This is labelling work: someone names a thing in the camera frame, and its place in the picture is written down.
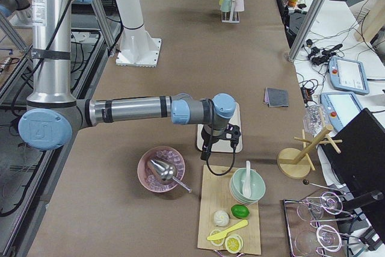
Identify lemon slice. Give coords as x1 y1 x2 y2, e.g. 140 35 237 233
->
210 229 224 247

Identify bamboo cutting board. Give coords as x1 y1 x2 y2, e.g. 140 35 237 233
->
197 166 262 255

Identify black monitor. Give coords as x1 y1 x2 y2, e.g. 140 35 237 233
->
322 107 385 209

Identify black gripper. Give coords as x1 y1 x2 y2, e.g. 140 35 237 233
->
200 124 238 160

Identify white ceramic spoon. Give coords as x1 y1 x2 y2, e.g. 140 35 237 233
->
242 160 251 199

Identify blue teach pendant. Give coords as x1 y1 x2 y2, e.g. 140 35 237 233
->
328 56 370 95
320 91 363 132

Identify white wire cup rack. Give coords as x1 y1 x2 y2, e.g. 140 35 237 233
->
218 0 241 23

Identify cream rabbit tray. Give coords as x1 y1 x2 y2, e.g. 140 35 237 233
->
211 103 242 153

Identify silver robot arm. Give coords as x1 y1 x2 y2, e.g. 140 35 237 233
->
18 0 241 160

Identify wooden mug tree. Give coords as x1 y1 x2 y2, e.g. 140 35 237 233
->
276 110 343 179

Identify wire glass rack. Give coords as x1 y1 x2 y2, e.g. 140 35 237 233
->
283 179 384 256

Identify lemon half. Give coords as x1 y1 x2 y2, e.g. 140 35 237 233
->
224 234 244 254

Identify stacked green bowls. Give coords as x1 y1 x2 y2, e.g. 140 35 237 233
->
229 168 266 205

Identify blue teach pendant far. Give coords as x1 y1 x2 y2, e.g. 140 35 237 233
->
328 56 370 95

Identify white camera pillar base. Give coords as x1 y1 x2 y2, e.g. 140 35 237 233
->
115 0 162 67

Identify pink bowl with ice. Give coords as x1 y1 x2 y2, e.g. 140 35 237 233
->
137 146 185 193

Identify metal ice scoop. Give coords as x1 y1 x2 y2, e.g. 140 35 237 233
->
147 158 192 193

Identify yellow plastic knife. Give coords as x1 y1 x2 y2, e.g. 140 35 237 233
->
206 220 248 241

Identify grey folded cloth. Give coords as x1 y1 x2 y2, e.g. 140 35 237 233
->
264 87 289 107

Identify pink cup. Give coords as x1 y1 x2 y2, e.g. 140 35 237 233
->
234 0 245 12

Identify blue teach pendant near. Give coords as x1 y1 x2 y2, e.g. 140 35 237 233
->
320 91 363 132

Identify green cup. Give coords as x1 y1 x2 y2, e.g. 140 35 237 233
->
220 0 232 13

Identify green lime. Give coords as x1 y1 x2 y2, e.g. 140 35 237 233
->
230 204 250 219

